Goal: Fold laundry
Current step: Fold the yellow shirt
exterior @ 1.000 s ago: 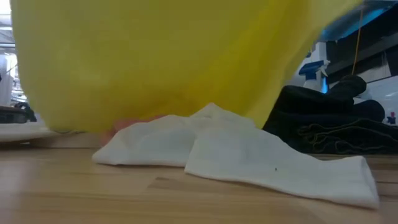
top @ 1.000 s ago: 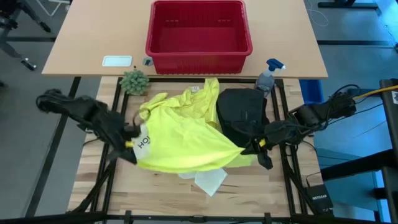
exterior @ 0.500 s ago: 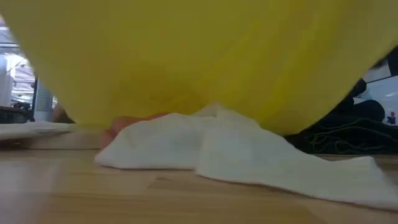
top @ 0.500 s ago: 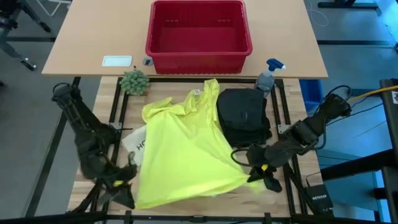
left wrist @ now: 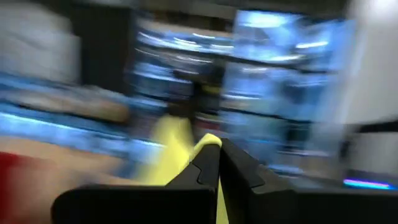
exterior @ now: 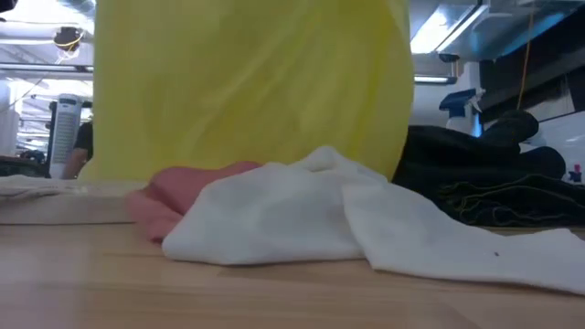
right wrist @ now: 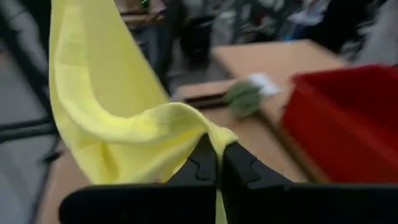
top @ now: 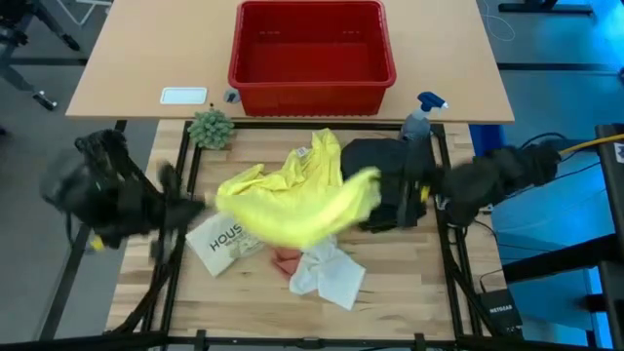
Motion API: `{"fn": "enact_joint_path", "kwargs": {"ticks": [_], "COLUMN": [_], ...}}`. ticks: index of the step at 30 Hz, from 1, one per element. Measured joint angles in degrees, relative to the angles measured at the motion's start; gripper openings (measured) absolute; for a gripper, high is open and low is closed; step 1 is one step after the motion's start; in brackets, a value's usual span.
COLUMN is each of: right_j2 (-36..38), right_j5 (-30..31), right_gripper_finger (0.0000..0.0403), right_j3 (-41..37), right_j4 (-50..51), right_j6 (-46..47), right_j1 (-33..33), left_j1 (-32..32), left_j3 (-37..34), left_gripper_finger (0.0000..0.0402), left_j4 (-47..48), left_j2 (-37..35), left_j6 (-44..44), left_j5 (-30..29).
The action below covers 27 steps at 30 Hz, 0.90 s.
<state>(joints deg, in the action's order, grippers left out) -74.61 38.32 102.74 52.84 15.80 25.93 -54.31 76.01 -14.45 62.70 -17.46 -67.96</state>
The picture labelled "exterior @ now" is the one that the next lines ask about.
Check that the white Houston tote bag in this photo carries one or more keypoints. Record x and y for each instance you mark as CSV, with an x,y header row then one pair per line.
x,y
55,201

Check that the ceiling light tube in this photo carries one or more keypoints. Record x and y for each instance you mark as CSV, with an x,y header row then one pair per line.
x,y
45,67
434,79

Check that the small red-capped bottle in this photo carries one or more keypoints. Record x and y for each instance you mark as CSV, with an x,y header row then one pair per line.
x,y
575,173

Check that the pink garment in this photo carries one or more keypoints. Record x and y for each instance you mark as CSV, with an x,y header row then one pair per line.
x,y
173,187

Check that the white garment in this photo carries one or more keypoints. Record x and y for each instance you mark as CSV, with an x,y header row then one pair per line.
x,y
320,219

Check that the black ceiling camera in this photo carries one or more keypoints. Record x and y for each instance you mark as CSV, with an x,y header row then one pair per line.
x,y
67,39

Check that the yellow shirt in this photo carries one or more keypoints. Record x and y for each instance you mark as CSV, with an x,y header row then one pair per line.
x,y
251,91

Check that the white tower fan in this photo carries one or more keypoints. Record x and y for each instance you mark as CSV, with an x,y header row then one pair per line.
x,y
66,137

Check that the black knit sweater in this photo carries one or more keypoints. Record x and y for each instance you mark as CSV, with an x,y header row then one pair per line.
x,y
439,155

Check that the blue-capped spray bottle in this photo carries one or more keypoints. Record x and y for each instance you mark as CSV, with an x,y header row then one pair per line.
x,y
459,107

